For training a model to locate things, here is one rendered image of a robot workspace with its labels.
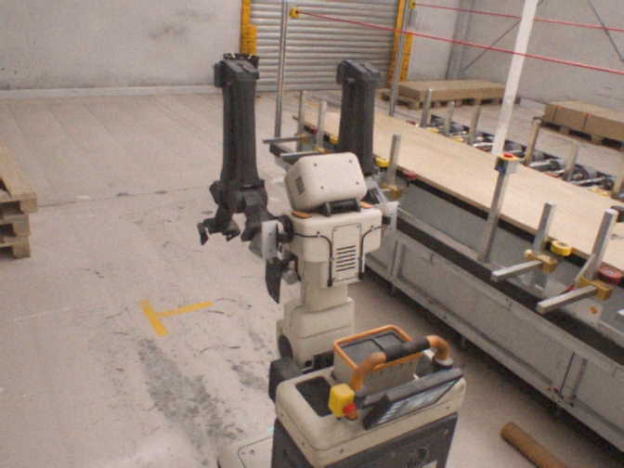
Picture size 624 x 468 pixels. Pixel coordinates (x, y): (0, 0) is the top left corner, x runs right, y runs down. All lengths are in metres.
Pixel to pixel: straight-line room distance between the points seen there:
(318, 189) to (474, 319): 1.85
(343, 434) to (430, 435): 0.36
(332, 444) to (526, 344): 1.73
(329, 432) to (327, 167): 0.73
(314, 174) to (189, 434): 1.45
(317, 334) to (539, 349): 1.49
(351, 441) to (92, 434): 1.43
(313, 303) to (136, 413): 1.27
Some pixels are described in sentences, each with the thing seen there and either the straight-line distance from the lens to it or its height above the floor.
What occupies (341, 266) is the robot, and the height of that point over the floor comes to 1.09.
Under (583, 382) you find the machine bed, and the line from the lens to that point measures 2.95.
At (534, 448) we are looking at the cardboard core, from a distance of 2.80.
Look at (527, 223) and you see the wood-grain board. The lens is 2.82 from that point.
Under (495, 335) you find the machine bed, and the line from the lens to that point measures 3.20.
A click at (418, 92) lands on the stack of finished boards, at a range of 9.73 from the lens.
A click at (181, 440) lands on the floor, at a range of 2.63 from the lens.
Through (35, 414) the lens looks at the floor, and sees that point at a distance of 2.88.
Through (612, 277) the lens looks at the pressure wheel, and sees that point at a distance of 2.48.
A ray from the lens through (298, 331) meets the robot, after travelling 1.80.
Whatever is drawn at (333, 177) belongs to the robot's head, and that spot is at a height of 1.34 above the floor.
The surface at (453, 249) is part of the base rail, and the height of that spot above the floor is 0.70.
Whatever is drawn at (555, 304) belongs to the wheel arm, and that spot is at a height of 0.86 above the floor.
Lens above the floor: 1.86
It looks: 25 degrees down
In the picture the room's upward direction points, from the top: 5 degrees clockwise
